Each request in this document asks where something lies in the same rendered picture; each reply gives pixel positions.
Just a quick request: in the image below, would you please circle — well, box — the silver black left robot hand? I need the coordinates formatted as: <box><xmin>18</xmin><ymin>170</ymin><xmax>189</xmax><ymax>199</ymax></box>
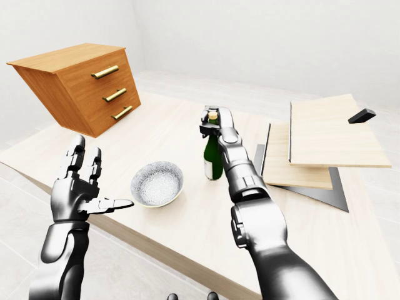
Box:
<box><xmin>50</xmin><ymin>134</ymin><xmax>135</xmax><ymax>224</ymax></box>

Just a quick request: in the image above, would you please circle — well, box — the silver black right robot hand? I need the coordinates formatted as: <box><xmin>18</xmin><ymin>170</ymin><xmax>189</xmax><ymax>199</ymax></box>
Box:
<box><xmin>198</xmin><ymin>105</ymin><xmax>254</xmax><ymax>172</ymax></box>

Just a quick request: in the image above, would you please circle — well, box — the green wine bottle with cork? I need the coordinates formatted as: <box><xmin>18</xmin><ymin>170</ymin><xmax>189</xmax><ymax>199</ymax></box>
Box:
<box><xmin>203</xmin><ymin>111</ymin><xmax>224</xmax><ymax>181</ymax></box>

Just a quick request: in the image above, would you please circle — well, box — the pale wood rack, dark base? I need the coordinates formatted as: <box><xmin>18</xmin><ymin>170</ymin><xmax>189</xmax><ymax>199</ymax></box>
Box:
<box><xmin>253</xmin><ymin>93</ymin><xmax>393</xmax><ymax>214</ymax></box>

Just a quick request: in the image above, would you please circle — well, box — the wooden cabinet drawer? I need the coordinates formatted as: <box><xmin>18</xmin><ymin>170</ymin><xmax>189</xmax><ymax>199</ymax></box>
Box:
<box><xmin>56</xmin><ymin>49</ymin><xmax>132</xmax><ymax>96</ymax></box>
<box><xmin>81</xmin><ymin>85</ymin><xmax>142</xmax><ymax>139</ymax></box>
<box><xmin>69</xmin><ymin>67</ymin><xmax>137</xmax><ymax>118</ymax></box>

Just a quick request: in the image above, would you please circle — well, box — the grey patterned bowl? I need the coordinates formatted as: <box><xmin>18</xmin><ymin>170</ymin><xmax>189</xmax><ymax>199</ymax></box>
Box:
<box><xmin>130</xmin><ymin>161</ymin><xmax>184</xmax><ymax>209</ymax></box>

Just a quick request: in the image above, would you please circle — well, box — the wooden cabinet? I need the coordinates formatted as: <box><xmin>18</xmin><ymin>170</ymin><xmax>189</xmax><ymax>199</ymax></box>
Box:
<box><xmin>6</xmin><ymin>42</ymin><xmax>142</xmax><ymax>139</ymax></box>

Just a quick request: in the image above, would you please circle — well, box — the small black block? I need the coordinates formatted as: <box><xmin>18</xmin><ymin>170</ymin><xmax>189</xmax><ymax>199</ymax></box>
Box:
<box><xmin>347</xmin><ymin>108</ymin><xmax>377</xmax><ymax>125</ymax></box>

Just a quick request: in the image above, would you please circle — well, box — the brass drawer handle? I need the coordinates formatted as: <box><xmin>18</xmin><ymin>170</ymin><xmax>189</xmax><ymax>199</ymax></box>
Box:
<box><xmin>91</xmin><ymin>64</ymin><xmax>120</xmax><ymax>80</ymax></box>
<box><xmin>111</xmin><ymin>105</ymin><xmax>134</xmax><ymax>121</ymax></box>
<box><xmin>102</xmin><ymin>87</ymin><xmax>128</xmax><ymax>103</ymax></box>

